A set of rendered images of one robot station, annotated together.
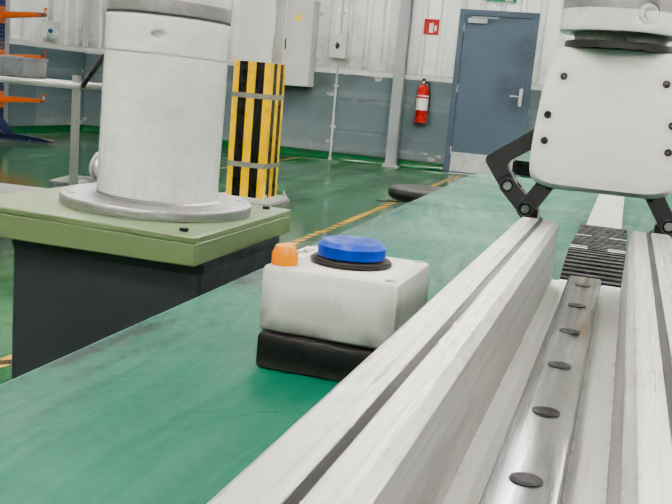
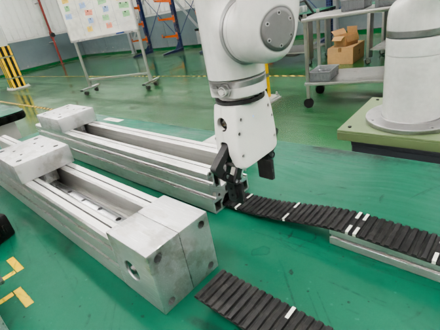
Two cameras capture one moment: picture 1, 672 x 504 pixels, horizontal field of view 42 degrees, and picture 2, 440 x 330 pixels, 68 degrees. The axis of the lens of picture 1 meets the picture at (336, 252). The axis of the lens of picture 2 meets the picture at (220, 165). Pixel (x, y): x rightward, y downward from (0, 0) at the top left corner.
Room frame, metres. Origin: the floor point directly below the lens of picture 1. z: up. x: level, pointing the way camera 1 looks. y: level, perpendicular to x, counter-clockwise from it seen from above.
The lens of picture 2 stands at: (0.82, -0.63, 1.11)
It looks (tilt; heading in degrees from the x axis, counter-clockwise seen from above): 26 degrees down; 119
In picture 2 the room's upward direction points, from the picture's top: 11 degrees counter-clockwise
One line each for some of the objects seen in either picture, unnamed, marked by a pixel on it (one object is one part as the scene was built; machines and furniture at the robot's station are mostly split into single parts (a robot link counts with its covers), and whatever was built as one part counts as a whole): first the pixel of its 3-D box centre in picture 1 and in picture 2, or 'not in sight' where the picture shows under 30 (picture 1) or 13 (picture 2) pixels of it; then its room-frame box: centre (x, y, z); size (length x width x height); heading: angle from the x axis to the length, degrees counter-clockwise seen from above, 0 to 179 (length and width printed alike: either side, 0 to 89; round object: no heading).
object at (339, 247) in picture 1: (351, 256); not in sight; (0.51, -0.01, 0.84); 0.04 x 0.04 x 0.02
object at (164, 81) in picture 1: (163, 114); (414, 78); (0.89, 0.18, 0.90); 0.19 x 0.19 x 0.18
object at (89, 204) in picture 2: not in sight; (43, 181); (0.14, -0.23, 0.82); 0.80 x 0.10 x 0.09; 162
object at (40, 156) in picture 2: not in sight; (35, 162); (0.14, -0.23, 0.87); 0.16 x 0.11 x 0.07; 162
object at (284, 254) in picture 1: (285, 253); not in sight; (0.49, 0.03, 0.85); 0.02 x 0.02 x 0.01
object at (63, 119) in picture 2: not in sight; (67, 121); (-0.04, 0.03, 0.87); 0.16 x 0.11 x 0.07; 162
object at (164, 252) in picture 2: not in sight; (171, 244); (0.57, -0.35, 0.83); 0.12 x 0.09 x 0.10; 72
